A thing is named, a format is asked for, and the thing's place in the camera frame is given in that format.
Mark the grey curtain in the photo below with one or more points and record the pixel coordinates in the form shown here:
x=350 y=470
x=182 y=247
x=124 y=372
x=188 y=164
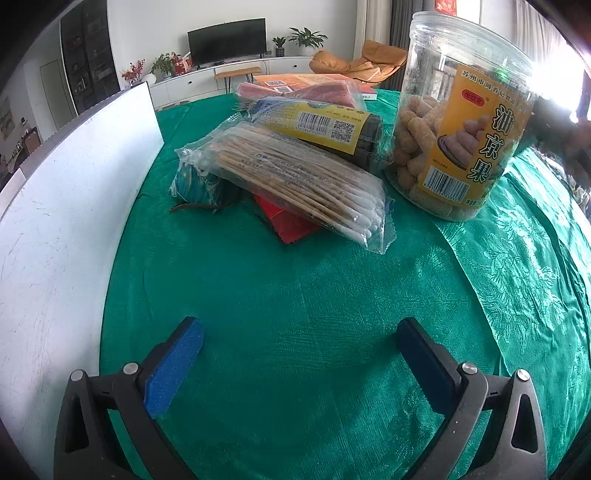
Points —
x=400 y=23

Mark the red wall hanging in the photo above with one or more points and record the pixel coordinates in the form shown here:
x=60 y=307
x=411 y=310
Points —
x=446 y=4

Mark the white door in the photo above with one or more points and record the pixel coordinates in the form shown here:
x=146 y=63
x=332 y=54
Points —
x=57 y=97

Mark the orange lounge chair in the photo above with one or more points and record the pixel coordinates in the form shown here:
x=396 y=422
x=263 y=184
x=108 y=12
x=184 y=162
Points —
x=369 y=62

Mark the red envelope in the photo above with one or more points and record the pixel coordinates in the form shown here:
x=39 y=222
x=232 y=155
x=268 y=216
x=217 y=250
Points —
x=288 y=226

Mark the cotton swab packet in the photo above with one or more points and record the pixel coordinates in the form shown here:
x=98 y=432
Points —
x=286 y=175

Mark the orange book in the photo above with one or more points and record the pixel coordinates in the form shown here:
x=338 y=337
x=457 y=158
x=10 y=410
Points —
x=295 y=81

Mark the potted plant with red wrap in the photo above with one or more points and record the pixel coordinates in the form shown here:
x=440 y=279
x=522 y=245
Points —
x=166 y=64

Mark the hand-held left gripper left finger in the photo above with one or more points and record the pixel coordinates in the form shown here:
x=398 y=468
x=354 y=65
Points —
x=173 y=369

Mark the flat screen television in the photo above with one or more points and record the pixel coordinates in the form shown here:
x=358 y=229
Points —
x=226 y=41

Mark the green satin tablecloth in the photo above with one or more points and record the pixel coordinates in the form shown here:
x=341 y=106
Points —
x=300 y=295

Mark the green patterned pouch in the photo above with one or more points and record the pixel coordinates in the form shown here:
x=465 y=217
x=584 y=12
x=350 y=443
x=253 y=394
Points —
x=198 y=184

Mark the clear plastic snack jar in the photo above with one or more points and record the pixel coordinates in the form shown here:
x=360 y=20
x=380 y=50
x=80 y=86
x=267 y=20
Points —
x=461 y=120

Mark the dark bag roll yellow label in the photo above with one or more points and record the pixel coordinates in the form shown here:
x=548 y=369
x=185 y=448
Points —
x=323 y=124

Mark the red flower bouquet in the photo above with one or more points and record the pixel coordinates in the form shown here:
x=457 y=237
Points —
x=133 y=71

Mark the dark wooden chair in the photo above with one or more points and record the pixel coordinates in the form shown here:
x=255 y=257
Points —
x=554 y=120

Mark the white cardboard box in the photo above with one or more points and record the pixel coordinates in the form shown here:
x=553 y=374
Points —
x=55 y=240

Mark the pink plastic packet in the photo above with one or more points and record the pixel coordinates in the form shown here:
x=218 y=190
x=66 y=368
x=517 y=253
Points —
x=323 y=94

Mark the dark display cabinet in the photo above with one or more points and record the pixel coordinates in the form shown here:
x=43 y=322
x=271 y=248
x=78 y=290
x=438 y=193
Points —
x=90 y=55

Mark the low wooden stool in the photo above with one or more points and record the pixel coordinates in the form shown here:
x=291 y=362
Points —
x=238 y=71

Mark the small potted plant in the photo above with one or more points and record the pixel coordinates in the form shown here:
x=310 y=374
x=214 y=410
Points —
x=279 y=46

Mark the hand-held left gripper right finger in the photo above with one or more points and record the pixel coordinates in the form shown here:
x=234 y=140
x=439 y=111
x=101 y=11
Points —
x=427 y=364

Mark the white television cabinet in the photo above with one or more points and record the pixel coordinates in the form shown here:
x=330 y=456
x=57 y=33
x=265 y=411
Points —
x=184 y=85

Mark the large leafy potted plant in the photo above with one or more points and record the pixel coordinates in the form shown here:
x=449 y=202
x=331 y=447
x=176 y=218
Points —
x=307 y=39

